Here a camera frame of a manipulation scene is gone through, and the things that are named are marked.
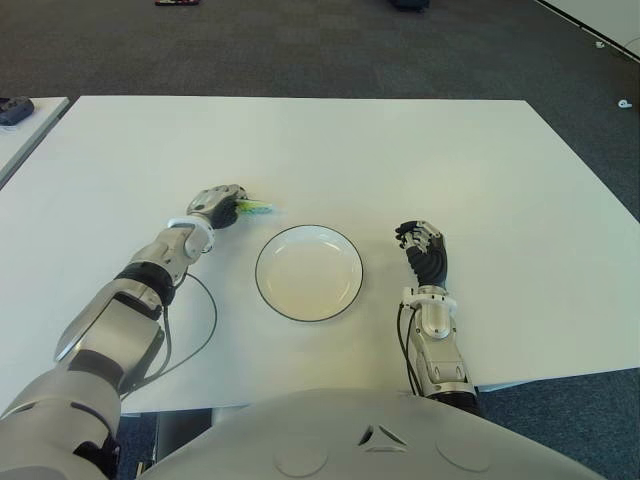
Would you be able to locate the white table with black edge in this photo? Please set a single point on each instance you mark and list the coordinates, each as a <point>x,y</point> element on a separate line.
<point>605,17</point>

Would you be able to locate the grey robot torso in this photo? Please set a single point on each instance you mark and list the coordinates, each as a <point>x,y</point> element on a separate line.
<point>375,440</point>

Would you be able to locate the grey table leg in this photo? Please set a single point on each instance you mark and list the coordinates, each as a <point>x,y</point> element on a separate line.
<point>185,435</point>

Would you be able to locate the dark blue handheld device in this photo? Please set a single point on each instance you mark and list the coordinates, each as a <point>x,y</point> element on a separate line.
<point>15,111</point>

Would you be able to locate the white side table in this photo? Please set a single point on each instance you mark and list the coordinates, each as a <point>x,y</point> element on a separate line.
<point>25,145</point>

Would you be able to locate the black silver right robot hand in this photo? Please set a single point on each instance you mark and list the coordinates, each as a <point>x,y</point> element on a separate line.
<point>430,260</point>

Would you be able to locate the white plate with black rim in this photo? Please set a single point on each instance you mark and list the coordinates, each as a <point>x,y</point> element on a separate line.
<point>310,275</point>

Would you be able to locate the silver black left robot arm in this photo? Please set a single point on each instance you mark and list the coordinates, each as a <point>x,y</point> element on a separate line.
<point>115,325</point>

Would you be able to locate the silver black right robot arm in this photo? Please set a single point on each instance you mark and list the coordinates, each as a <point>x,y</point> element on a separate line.
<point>440,325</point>

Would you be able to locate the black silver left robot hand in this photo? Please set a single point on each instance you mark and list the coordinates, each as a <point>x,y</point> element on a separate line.
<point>215,202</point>

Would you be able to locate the green toothpaste tube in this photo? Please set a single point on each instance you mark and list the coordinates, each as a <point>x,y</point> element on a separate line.
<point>260,207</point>

